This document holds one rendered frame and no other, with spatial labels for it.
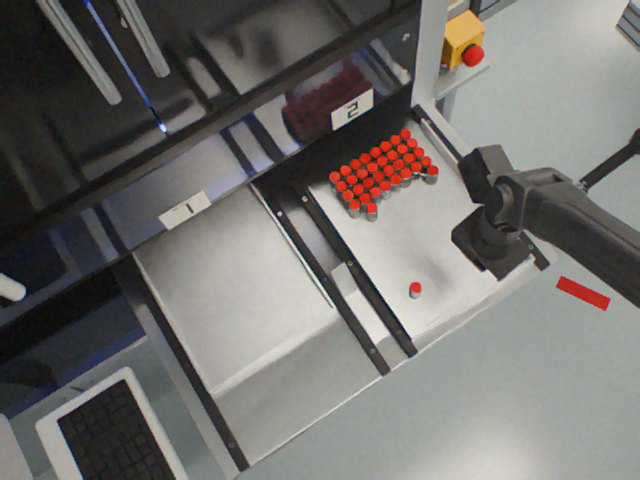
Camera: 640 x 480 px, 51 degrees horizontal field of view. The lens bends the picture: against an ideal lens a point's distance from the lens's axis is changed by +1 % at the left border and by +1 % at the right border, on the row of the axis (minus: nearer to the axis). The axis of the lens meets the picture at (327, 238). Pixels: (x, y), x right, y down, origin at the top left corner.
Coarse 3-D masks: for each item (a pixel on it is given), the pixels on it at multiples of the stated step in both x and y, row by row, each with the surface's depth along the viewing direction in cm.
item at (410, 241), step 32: (448, 160) 128; (320, 192) 128; (416, 192) 127; (448, 192) 126; (352, 224) 126; (384, 224) 125; (416, 224) 125; (448, 224) 124; (352, 256) 123; (384, 256) 123; (416, 256) 122; (448, 256) 122; (384, 288) 121; (448, 288) 120; (480, 288) 120; (416, 320) 118
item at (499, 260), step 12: (468, 216) 99; (480, 216) 99; (456, 228) 98; (468, 228) 98; (468, 240) 98; (480, 240) 93; (516, 240) 97; (480, 252) 96; (492, 252) 94; (504, 252) 94; (516, 252) 97; (528, 252) 97; (492, 264) 96; (504, 264) 96; (516, 264) 96; (504, 276) 96
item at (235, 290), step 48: (240, 192) 129; (192, 240) 127; (240, 240) 126; (288, 240) 122; (192, 288) 123; (240, 288) 123; (288, 288) 122; (192, 336) 120; (240, 336) 120; (288, 336) 116
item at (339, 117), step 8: (360, 96) 116; (368, 96) 117; (360, 104) 118; (368, 104) 120; (336, 112) 115; (344, 112) 117; (352, 112) 119; (360, 112) 120; (336, 120) 118; (344, 120) 119; (336, 128) 120
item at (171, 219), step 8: (200, 192) 111; (192, 200) 112; (200, 200) 114; (208, 200) 115; (176, 208) 111; (184, 208) 113; (192, 208) 114; (200, 208) 116; (160, 216) 110; (168, 216) 112; (176, 216) 113; (184, 216) 115; (168, 224) 114; (176, 224) 116
